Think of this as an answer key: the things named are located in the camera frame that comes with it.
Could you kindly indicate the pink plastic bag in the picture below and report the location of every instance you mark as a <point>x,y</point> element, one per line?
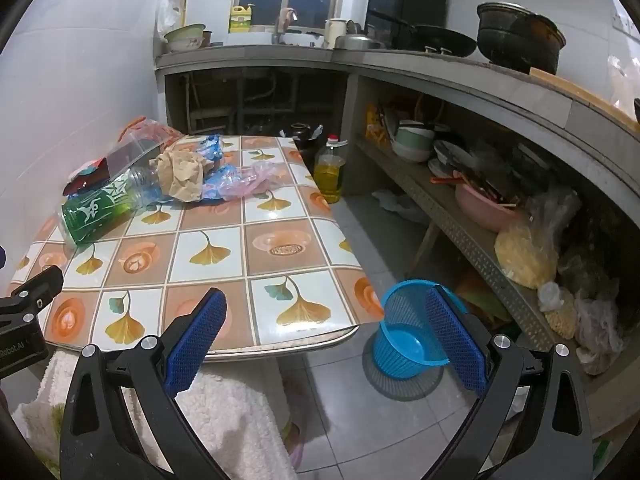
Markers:
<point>255,175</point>

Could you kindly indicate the blue plastic basket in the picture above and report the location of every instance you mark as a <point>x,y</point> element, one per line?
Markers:
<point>400,345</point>

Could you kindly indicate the large black pot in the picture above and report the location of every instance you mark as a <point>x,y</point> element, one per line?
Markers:
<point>520,40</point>

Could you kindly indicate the blue printed packaging bag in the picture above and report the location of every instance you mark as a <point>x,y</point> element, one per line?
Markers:
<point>212,147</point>

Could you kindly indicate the pink basin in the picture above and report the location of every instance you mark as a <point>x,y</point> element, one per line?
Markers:
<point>480,210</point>

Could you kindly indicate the bag of yellow noodles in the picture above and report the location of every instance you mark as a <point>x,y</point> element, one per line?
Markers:
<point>525,255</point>

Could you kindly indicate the small white plastic bag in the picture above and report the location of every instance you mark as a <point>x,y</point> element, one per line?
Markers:
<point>557,310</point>

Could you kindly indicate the white fleece towel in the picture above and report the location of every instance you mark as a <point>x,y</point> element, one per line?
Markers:
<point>235,410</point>

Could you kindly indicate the black wok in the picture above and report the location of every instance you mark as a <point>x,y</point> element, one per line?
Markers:
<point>445,40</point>

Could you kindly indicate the white bowl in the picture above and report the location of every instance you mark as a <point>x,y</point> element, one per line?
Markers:
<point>445,152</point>

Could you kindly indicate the crumpled brown paper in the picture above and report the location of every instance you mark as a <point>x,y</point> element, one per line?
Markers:
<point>182,175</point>

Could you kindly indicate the green bowl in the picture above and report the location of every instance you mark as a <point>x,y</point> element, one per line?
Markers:
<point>412,140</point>

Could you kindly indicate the clear bag with red print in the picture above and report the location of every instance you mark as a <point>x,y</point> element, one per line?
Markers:
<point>145,135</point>

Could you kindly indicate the white crumpled plastic bag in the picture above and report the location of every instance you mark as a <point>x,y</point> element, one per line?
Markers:
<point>400,205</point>

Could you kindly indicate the grey concrete counter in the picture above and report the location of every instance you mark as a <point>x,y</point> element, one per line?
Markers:
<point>400,65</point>

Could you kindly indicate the hanging clear plastic bag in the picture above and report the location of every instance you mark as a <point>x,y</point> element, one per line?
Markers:
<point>167,15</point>

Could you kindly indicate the pinkish plastic bag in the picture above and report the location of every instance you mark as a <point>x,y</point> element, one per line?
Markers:
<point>600,330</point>

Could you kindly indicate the green plastic bottle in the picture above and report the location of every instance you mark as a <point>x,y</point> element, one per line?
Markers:
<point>100,210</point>

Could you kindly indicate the wall socket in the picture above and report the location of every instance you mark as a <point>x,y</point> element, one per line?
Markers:
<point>627,25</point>

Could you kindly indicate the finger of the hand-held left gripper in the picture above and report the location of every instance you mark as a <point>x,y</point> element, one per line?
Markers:
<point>30,292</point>

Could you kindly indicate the yellow detergent bottle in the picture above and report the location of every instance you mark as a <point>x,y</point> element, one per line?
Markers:
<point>241,20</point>

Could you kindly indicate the yellow snack bag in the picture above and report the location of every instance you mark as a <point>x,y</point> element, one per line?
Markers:
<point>375,125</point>

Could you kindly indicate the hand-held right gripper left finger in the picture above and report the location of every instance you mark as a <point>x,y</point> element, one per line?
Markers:
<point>197,340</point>

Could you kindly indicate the dark ceramic jar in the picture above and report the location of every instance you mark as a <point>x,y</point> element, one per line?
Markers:
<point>302,135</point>

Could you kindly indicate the red and teal wrapper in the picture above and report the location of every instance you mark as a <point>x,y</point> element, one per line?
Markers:
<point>85,180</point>

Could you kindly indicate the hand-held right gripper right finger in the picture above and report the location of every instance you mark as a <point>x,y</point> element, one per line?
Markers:
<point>452,340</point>

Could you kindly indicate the yellow cooking oil bottle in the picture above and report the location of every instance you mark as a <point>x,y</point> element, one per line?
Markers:
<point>330,175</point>

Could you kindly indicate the metal faucet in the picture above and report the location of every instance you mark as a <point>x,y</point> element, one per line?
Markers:
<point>285,22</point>

